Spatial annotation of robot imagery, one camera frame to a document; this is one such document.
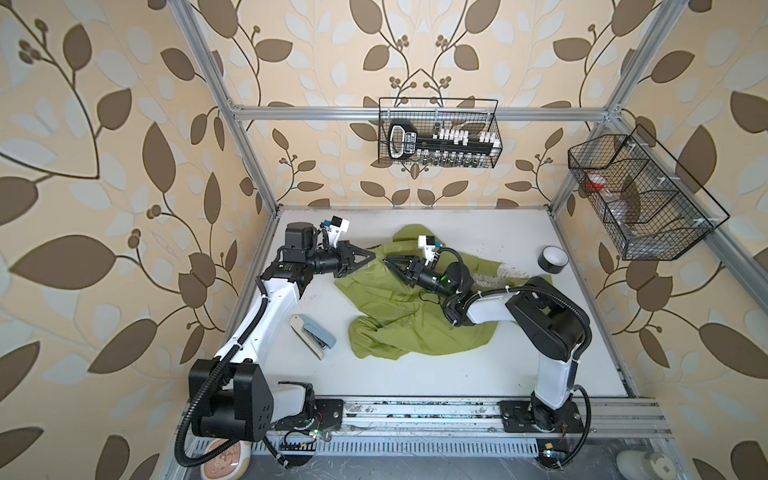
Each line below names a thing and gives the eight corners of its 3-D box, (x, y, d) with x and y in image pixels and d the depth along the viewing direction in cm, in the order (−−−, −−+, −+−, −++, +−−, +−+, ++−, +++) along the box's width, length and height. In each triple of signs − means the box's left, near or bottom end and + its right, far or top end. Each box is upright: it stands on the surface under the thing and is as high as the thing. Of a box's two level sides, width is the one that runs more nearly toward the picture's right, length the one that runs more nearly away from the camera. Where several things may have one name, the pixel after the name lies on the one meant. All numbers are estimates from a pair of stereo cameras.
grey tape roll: (535, 267, 105) (540, 260, 102) (539, 250, 110) (544, 242, 107) (560, 276, 103) (566, 269, 99) (563, 258, 108) (569, 250, 104)
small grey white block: (286, 328, 91) (283, 324, 89) (305, 311, 94) (303, 307, 92) (319, 361, 84) (317, 358, 82) (338, 342, 88) (336, 338, 86)
